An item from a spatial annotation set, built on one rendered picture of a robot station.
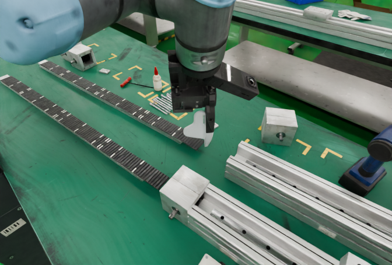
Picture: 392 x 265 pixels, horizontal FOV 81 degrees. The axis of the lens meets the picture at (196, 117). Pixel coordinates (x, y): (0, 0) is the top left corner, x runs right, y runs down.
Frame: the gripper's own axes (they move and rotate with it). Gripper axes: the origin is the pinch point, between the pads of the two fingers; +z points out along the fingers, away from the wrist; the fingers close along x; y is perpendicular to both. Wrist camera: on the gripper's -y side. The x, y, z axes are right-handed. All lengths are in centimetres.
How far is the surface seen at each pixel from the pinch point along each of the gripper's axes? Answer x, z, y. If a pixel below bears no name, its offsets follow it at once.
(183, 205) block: 17.3, 12.3, 6.6
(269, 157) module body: 6.0, 17.5, -19.7
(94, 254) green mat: 25.5, 19.3, 29.2
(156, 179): 7.9, 22.0, 14.1
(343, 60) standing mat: -155, 167, -207
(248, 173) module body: 10.2, 16.6, -12.1
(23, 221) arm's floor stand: 11, 52, 68
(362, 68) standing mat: -135, 159, -217
